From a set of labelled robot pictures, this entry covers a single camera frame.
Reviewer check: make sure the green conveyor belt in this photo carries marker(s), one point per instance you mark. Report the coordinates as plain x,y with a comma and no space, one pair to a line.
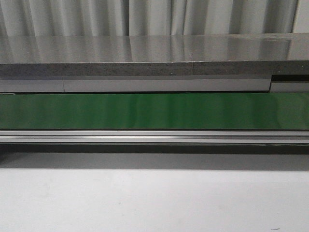
197,111

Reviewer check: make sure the grey stone slab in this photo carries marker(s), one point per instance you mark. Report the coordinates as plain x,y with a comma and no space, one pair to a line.
154,55

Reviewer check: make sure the grey curtain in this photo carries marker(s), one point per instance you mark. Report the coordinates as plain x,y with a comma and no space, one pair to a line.
151,17

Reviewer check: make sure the aluminium conveyor front rail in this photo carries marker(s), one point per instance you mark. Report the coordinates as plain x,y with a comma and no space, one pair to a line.
182,137

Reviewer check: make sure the grey conveyor back rail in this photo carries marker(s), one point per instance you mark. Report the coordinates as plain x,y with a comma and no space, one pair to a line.
182,83

